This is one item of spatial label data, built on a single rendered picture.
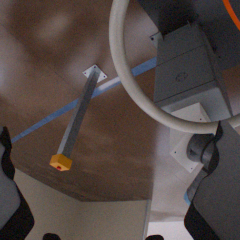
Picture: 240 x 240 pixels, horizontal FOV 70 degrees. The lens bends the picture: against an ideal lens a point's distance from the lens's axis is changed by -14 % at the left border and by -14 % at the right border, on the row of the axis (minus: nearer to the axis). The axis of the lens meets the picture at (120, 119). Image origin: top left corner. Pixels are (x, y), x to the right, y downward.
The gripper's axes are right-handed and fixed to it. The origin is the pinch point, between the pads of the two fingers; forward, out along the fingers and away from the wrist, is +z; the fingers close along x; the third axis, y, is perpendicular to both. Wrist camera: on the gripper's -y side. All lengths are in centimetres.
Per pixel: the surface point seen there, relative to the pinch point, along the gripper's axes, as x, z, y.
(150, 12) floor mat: 27, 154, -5
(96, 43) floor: -20, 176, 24
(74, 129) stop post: -37, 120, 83
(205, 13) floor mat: 71, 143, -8
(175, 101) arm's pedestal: 30, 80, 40
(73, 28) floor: -40, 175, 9
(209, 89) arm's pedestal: 45, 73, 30
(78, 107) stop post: -35, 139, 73
